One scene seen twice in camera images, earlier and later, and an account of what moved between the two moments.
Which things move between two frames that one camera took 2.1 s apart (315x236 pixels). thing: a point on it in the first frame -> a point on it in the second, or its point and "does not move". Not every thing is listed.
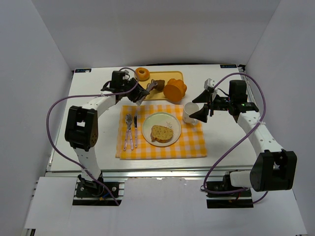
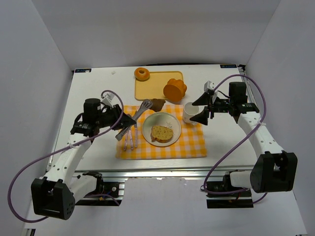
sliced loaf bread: [160, 133] does not move
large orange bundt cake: [175, 90] does not move
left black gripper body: [139, 94] -> [118, 115]
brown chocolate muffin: [160, 84] -> [157, 104]
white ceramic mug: [189, 108] does not move
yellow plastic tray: [159, 95] does not move
